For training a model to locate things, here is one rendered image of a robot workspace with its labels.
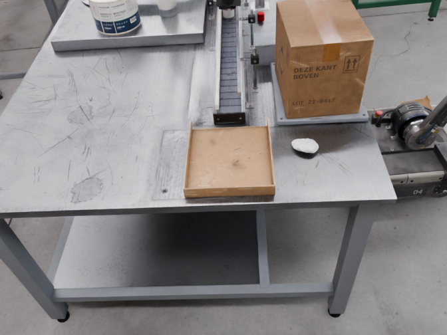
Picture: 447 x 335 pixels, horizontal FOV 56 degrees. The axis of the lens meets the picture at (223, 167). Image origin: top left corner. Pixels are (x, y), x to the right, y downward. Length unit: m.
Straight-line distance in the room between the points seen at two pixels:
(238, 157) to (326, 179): 0.28
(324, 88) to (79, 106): 0.89
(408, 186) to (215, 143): 1.15
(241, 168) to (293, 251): 0.89
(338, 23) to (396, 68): 1.98
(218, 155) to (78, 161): 0.45
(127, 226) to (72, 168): 0.65
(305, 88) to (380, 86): 1.81
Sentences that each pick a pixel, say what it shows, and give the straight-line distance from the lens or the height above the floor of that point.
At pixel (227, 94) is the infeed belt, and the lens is 1.48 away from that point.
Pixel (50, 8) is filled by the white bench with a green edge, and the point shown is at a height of 0.64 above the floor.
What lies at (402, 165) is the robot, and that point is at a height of 0.24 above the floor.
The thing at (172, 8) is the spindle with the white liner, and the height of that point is 0.91.
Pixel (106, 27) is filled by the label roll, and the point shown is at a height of 0.91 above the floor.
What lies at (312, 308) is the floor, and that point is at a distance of 1.95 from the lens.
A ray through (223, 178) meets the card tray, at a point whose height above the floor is 0.83.
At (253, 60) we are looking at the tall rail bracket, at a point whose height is 0.96.
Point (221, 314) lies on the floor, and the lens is 1.93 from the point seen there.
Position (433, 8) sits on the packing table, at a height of 0.11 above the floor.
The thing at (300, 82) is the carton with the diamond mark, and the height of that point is 1.00.
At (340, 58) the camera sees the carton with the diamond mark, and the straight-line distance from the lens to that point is 1.31.
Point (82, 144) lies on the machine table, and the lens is 1.48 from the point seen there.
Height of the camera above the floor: 1.75
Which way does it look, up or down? 46 degrees down
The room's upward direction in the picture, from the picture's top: 6 degrees counter-clockwise
